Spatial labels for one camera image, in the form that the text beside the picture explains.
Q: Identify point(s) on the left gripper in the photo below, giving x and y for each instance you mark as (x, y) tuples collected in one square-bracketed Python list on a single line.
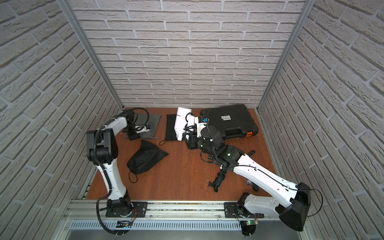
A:
[(132, 132)]

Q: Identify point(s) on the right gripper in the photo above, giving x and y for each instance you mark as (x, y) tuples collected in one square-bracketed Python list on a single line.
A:
[(191, 142)]

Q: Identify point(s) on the grey fabric pouch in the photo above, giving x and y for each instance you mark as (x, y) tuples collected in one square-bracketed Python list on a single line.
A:
[(147, 133)]

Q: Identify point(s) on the white hair dryer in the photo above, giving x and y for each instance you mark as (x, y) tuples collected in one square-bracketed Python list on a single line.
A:
[(185, 121)]

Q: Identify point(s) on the black printed drawstring pouch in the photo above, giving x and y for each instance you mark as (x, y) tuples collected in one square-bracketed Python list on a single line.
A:
[(144, 159)]

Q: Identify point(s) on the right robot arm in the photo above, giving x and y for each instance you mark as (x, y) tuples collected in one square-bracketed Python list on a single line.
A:
[(289, 201)]

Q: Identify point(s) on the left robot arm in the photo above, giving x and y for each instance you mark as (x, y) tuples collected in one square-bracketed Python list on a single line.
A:
[(102, 151)]

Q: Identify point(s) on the black fabric pouch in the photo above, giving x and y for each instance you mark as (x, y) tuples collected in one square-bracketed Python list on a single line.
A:
[(170, 131)]

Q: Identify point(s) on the black plastic tool case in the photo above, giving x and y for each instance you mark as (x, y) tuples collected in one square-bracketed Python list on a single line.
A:
[(233, 121)]

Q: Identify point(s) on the small black adapter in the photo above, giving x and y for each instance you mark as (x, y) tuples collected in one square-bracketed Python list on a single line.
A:
[(253, 185)]

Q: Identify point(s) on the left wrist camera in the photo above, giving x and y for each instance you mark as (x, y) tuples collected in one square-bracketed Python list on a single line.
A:
[(142, 128)]

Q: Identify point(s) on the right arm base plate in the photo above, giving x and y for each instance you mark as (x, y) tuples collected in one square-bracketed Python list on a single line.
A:
[(234, 210)]

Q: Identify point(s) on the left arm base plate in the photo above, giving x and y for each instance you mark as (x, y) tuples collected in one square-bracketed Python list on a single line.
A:
[(137, 209)]

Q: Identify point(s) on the aluminium rail frame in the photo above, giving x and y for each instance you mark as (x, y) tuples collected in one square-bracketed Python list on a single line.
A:
[(160, 215)]

